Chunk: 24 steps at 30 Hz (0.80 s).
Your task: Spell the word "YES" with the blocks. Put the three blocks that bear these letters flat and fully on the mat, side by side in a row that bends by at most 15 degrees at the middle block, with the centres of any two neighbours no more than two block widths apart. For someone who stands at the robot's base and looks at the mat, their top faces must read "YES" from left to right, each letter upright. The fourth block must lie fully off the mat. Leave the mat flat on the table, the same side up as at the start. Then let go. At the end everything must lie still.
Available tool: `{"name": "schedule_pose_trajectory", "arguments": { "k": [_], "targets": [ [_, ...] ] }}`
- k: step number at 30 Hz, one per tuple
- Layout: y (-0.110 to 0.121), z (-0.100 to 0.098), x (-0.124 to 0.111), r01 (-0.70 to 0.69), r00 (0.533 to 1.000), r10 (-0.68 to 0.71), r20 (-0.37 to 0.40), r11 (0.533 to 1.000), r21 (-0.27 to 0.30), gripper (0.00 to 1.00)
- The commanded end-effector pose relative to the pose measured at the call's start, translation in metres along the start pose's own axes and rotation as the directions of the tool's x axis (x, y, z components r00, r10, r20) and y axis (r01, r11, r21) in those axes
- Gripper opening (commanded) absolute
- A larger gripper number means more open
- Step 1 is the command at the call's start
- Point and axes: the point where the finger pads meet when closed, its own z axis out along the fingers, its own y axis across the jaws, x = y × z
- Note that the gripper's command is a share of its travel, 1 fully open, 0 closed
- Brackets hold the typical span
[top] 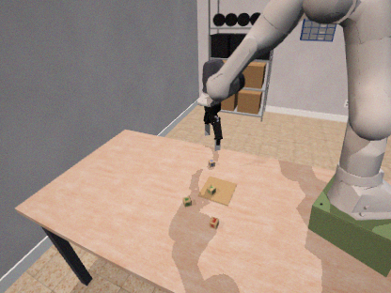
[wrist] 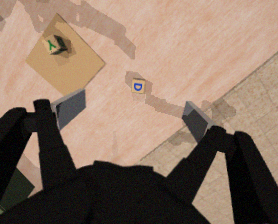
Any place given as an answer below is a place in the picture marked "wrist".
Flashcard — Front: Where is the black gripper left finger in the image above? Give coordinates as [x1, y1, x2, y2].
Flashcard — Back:
[0, 89, 93, 224]

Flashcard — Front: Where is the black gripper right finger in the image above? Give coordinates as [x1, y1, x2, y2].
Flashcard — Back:
[134, 101, 278, 224]

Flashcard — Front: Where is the tan flat mat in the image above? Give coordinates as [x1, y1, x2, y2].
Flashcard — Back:
[25, 13, 105, 96]

